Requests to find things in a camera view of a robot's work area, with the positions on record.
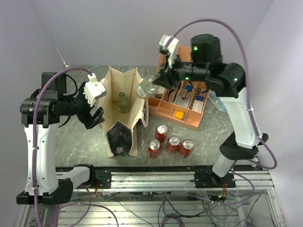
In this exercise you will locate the red soda can right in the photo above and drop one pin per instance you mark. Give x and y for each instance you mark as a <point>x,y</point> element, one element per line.
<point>186,147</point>

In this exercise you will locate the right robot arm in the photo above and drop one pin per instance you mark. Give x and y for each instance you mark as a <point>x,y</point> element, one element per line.
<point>228,81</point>

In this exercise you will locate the cream canvas tote bag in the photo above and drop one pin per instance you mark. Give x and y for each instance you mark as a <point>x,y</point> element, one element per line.
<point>120,129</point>

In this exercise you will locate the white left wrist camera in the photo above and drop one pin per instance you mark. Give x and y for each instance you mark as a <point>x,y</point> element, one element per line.
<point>94,90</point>

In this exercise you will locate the blue toothbrush blister pack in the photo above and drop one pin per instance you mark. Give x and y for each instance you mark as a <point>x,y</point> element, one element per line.
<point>216,102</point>

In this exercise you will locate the red soda can left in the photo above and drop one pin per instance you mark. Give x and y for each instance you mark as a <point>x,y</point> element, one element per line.
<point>154,148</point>

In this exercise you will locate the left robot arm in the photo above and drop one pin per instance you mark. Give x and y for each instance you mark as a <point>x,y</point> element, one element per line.
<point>40,115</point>

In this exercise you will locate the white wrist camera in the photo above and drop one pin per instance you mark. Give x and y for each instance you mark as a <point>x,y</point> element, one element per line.
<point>94,90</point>
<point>168,46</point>

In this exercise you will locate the white box right slot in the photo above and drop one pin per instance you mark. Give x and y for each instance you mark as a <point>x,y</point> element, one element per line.
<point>197,106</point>

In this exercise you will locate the red soda can middle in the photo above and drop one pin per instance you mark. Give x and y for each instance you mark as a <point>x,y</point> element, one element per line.
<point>173,144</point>

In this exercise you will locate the orange plastic desk organizer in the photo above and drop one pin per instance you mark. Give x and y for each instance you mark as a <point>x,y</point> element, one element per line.
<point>165,104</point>

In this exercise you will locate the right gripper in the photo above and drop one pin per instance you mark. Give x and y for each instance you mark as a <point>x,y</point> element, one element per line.
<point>167,77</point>

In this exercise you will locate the red soda can rear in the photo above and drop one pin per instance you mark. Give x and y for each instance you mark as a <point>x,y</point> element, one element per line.
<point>161,132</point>

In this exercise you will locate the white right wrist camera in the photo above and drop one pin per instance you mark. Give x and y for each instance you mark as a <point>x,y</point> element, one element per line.
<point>168,46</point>

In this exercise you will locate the clear bottle green cap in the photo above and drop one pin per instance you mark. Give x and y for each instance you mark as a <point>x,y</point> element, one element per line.
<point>146,88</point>

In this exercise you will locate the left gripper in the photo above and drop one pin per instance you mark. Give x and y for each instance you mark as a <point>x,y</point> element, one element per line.
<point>86,117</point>

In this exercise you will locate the aluminium mounting rail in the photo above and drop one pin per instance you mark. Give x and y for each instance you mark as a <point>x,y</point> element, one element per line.
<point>175,181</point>

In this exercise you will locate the red soda can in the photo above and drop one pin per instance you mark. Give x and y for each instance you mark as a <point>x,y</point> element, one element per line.
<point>161,132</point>
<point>154,148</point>
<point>173,144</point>
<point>186,147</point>

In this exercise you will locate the purple soda can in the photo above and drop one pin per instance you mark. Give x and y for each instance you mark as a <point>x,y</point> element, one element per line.
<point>143,123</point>

